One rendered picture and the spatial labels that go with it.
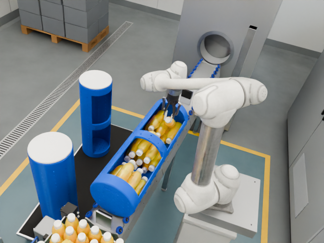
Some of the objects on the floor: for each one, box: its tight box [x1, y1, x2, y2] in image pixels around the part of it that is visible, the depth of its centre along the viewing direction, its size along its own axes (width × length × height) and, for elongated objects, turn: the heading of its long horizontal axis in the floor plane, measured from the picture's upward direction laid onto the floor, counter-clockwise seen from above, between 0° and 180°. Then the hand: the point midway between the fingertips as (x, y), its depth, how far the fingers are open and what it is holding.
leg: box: [161, 153, 176, 191], centre depth 286 cm, size 6×6×63 cm
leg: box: [192, 116, 201, 134], centre depth 356 cm, size 6×6×63 cm
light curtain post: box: [231, 25, 257, 77], centre depth 276 cm, size 6×6×170 cm
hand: (168, 116), depth 198 cm, fingers closed on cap, 4 cm apart
